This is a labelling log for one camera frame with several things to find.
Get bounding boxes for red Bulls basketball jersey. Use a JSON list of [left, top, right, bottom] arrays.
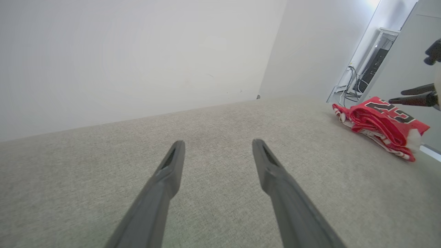
[[332, 96, 431, 162]]

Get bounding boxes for black electronic box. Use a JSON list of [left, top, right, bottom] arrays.
[[358, 48, 390, 93]]

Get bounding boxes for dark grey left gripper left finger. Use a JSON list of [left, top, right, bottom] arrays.
[[104, 139, 186, 248]]

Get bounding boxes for black and white loose cables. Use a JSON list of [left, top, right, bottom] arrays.
[[339, 65, 361, 108]]

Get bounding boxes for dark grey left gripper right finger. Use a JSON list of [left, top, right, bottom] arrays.
[[252, 138, 347, 248]]

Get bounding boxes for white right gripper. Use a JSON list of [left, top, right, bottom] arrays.
[[388, 65, 441, 111]]

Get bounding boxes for white metal cabinet frame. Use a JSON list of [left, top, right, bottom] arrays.
[[327, 27, 402, 104]]

